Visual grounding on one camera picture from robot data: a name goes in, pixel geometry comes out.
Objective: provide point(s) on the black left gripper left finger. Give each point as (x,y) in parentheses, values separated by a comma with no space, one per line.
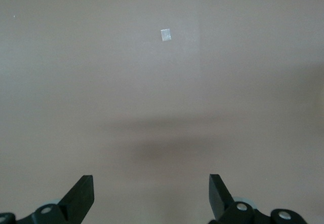
(78,198)

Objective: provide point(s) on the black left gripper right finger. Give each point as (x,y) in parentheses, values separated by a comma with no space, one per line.
(220,198)

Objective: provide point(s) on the small tape piece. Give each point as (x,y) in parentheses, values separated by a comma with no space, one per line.
(165,35)

